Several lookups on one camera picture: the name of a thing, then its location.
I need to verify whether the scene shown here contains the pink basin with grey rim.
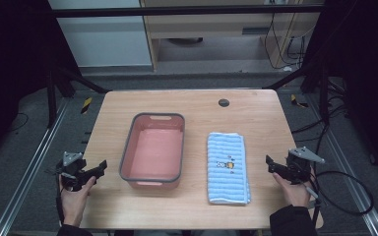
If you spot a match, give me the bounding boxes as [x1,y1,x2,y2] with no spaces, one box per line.
[118,112,187,191]

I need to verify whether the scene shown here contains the wooden shelf unit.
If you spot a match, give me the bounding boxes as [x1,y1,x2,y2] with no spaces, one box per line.
[139,0,326,73]

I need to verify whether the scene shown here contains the person's right hand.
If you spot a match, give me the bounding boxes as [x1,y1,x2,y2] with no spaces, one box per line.
[272,168,317,208]

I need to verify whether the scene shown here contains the black floor cables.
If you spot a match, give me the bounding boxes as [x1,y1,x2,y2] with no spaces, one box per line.
[289,78,355,155]

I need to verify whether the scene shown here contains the aluminium floor rail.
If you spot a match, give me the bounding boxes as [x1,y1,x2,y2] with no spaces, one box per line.
[0,97,71,236]
[304,94,378,236]

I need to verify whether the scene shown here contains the bundle of black wall cables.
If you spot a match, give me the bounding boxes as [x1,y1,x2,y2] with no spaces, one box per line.
[263,13,309,72]

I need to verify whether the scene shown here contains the black horizontal frame bar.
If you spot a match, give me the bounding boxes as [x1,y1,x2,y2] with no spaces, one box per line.
[47,4,326,19]

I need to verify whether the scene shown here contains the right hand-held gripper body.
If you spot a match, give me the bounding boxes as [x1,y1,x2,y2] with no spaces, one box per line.
[283,146,326,185]

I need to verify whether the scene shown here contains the person's left hand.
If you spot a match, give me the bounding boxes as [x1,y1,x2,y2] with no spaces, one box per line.
[59,175,97,228]

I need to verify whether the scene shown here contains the white cabinet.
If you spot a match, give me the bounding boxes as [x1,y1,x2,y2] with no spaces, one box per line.
[47,0,155,69]

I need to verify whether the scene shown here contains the yellow black tape marker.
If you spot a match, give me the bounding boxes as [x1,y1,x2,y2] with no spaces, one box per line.
[80,96,94,115]
[289,93,309,109]

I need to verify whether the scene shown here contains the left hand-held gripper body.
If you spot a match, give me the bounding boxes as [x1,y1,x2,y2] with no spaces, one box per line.
[47,150,89,193]

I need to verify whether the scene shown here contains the blue striped towel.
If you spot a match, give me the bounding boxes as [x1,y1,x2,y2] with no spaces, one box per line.
[206,131,252,207]

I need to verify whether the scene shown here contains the black metal stand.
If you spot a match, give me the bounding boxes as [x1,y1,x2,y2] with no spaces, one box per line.
[44,62,111,130]
[263,55,334,126]

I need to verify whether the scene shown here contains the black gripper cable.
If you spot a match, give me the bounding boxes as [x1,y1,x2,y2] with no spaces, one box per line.
[303,170,375,230]
[55,173,66,228]

